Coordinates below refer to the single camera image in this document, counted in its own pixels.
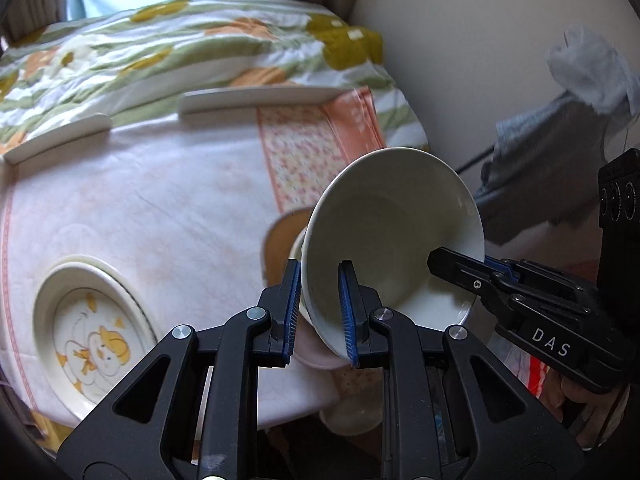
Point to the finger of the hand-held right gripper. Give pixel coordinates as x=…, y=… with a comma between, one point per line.
x=545, y=285
x=460, y=270

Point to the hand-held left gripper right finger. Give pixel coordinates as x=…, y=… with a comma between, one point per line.
x=346, y=310

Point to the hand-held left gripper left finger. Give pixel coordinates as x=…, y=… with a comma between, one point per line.
x=292, y=310

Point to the cream bowl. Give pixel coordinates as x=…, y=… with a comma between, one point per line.
x=395, y=230

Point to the person's right hand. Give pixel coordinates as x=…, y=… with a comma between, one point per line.
x=585, y=415

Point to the brown wooden plate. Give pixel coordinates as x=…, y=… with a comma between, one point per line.
x=282, y=250

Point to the red white printed packet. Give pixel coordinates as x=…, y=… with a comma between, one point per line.
x=525, y=370

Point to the small white bowl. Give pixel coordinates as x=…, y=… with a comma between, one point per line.
x=350, y=417

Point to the dark grey garment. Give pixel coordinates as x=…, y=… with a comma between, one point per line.
x=540, y=170

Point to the orange patterned placemat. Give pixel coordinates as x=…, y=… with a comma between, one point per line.
x=310, y=150

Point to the cream plate with cartoon print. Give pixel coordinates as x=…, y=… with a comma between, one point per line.
x=95, y=345

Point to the light grey cloth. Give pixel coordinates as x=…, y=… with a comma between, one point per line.
x=590, y=70

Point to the white low table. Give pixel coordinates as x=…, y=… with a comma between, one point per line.
x=225, y=100

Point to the floral blanket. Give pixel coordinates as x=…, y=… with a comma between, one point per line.
x=150, y=50

